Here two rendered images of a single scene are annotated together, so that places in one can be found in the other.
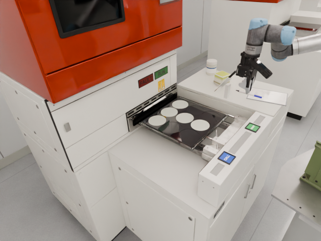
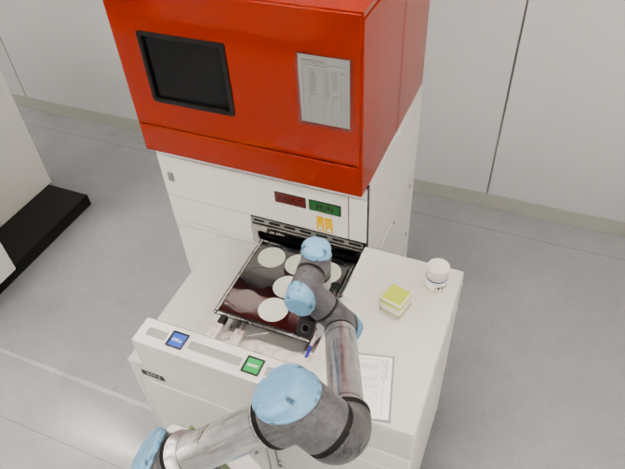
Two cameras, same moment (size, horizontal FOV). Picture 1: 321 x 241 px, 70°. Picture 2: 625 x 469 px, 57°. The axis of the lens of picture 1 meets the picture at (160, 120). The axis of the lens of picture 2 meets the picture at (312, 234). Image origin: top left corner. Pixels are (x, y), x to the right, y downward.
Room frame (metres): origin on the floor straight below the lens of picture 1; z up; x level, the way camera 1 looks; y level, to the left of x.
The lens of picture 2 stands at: (0.76, -1.42, 2.42)
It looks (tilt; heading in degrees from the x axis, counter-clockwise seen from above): 44 degrees down; 72
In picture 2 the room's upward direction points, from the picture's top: 4 degrees counter-clockwise
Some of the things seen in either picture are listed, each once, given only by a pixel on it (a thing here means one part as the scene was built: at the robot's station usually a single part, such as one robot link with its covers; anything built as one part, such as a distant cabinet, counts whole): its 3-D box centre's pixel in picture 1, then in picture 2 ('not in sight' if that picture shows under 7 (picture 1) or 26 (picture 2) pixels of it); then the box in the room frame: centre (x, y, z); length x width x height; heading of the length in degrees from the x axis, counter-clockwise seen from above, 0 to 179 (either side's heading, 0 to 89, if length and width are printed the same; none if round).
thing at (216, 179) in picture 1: (238, 153); (219, 367); (0.77, -0.36, 0.89); 0.55 x 0.09 x 0.14; 137
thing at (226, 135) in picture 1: (227, 139); (258, 354); (0.90, -0.34, 0.87); 0.36 x 0.08 x 0.03; 137
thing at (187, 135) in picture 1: (184, 118); (286, 287); (1.07, -0.13, 0.90); 0.34 x 0.34 x 0.01; 47
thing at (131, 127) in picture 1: (155, 108); (306, 245); (1.20, 0.03, 0.89); 0.44 x 0.02 x 0.10; 137
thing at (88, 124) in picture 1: (129, 102); (260, 207); (1.08, 0.16, 1.02); 0.82 x 0.03 x 0.40; 137
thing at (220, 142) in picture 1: (220, 143); (235, 341); (0.85, -0.29, 0.89); 0.08 x 0.03 x 0.03; 47
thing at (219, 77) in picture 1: (221, 78); (395, 301); (1.34, -0.41, 1.00); 0.07 x 0.07 x 0.07; 32
